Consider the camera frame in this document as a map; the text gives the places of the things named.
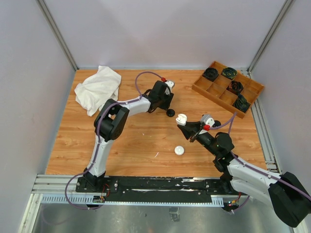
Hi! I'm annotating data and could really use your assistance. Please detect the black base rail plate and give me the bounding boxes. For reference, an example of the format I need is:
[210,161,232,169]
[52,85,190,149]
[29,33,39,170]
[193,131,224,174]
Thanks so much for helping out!
[75,176,239,204]

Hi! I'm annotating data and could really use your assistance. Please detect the dark red rolled item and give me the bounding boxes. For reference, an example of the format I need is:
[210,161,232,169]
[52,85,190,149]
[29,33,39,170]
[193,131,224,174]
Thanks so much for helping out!
[227,81,243,95]

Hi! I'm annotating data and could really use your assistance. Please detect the purple cable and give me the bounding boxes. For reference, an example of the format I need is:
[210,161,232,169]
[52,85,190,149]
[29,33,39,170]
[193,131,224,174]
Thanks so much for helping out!
[64,71,166,210]
[208,111,311,214]

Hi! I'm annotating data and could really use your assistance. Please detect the black round charging case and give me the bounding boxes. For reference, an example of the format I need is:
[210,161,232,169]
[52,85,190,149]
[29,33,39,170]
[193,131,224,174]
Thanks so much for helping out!
[213,120,221,128]
[166,109,175,117]

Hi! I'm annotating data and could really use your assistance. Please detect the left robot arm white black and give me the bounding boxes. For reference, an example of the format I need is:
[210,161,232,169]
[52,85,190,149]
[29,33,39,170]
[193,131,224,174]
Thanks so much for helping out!
[83,81,175,192]

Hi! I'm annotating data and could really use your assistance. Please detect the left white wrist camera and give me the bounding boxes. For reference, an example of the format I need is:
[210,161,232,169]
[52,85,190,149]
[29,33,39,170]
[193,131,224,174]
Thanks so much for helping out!
[165,81,175,95]

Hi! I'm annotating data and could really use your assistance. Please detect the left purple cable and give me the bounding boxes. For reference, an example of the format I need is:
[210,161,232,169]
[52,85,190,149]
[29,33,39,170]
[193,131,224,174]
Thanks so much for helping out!
[64,71,166,210]

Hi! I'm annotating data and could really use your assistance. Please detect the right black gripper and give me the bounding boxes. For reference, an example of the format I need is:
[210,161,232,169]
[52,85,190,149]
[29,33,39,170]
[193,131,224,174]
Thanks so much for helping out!
[178,120,219,156]

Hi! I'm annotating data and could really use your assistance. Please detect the white crumpled cloth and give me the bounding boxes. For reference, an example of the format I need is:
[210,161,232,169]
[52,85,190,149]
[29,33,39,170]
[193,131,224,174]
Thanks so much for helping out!
[74,66,121,117]

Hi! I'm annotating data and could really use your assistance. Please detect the wooden compartment tray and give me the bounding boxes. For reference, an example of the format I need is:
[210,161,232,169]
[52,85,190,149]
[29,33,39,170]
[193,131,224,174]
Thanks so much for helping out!
[192,61,264,118]

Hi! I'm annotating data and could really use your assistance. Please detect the green black rolled item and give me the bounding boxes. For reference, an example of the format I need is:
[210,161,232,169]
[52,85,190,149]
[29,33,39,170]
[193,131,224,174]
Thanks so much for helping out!
[222,67,238,80]

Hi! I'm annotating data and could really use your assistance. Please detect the black rolled item far left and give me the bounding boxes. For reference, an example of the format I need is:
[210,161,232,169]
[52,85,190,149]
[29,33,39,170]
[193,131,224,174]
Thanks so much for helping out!
[202,67,219,82]

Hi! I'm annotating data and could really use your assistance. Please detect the blue green rolled item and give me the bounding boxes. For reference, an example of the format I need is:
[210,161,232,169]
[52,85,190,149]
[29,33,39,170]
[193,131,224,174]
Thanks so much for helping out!
[233,94,250,113]

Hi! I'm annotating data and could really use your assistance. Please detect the white round charging case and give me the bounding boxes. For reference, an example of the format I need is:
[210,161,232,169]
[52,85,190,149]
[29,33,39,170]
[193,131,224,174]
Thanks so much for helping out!
[174,146,185,156]
[175,114,188,126]

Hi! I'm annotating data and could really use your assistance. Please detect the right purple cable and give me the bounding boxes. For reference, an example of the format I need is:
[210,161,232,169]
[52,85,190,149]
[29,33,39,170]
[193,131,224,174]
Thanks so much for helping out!
[208,111,311,214]

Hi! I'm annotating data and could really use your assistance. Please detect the grey slotted cable duct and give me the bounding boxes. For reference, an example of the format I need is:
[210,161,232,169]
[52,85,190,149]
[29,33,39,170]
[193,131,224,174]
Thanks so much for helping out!
[40,195,224,207]

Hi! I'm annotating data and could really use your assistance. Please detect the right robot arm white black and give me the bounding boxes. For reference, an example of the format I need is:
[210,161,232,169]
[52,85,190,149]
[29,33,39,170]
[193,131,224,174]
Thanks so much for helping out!
[177,121,311,228]

